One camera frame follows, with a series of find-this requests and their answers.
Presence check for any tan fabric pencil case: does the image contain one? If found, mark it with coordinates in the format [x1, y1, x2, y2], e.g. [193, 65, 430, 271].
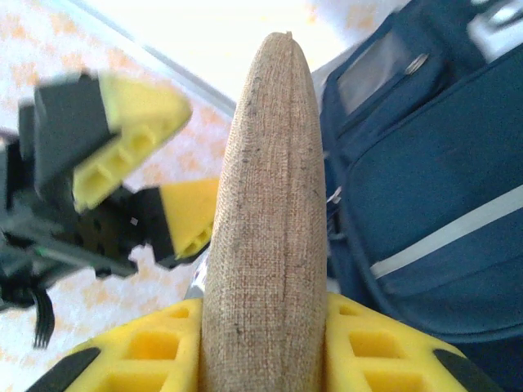
[199, 30, 331, 392]

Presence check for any navy blue backpack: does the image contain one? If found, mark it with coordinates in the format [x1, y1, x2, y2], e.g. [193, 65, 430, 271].
[312, 0, 523, 392]

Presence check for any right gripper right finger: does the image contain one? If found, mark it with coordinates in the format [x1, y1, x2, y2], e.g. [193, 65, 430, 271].
[325, 292, 507, 392]

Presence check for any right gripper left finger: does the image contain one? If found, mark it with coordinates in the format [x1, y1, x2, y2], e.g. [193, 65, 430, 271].
[24, 296, 204, 392]

